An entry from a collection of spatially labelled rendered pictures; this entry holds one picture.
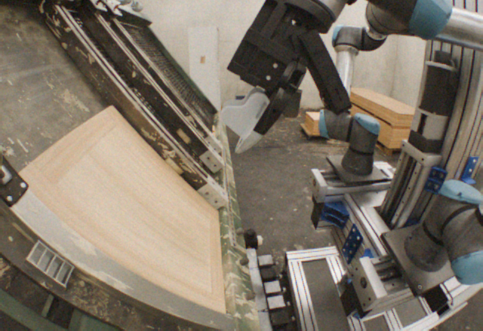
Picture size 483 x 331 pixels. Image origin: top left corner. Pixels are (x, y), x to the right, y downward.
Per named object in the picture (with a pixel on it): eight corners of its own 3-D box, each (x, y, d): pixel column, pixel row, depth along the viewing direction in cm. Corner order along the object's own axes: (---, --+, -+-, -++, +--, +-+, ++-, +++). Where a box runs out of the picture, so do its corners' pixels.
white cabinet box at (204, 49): (219, 121, 460) (216, 26, 370) (193, 122, 459) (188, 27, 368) (220, 114, 515) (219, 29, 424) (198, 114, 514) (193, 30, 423)
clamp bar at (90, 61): (214, 213, 82) (264, 182, 78) (19, -11, 32) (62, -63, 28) (214, 198, 91) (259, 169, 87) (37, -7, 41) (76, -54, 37)
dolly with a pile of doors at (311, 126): (333, 141, 367) (336, 121, 349) (307, 141, 365) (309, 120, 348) (321, 129, 422) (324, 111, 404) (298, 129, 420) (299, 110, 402)
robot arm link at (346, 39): (348, 142, 76) (365, 21, 70) (313, 134, 84) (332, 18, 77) (349, 143, 87) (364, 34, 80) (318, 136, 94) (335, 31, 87)
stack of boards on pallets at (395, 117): (423, 154, 316) (434, 117, 281) (386, 156, 313) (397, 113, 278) (364, 115, 536) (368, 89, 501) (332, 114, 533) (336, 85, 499)
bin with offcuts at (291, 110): (303, 118, 486) (306, 92, 458) (282, 118, 485) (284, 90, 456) (297, 112, 533) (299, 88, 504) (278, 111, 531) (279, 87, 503)
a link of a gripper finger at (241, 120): (207, 137, 29) (238, 78, 25) (244, 155, 30) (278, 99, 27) (203, 147, 26) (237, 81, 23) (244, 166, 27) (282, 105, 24)
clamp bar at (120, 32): (213, 157, 125) (246, 135, 121) (84, 4, 75) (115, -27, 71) (213, 151, 134) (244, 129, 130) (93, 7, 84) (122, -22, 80)
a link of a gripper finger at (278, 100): (250, 121, 28) (282, 64, 25) (261, 127, 29) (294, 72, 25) (251, 133, 24) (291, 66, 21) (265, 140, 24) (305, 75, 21)
